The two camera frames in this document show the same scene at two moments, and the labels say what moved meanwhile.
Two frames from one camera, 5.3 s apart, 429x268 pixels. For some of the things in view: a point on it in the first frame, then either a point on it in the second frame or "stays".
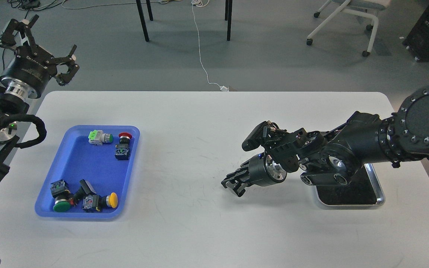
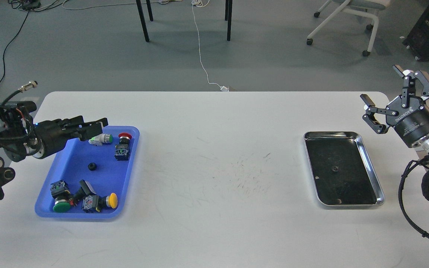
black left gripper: (29, 71) -> (54, 134)
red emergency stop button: (122, 149) stays
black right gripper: (261, 169) -> (413, 122)
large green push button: (60, 190) stays
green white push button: (97, 137) stays
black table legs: (227, 11) stays
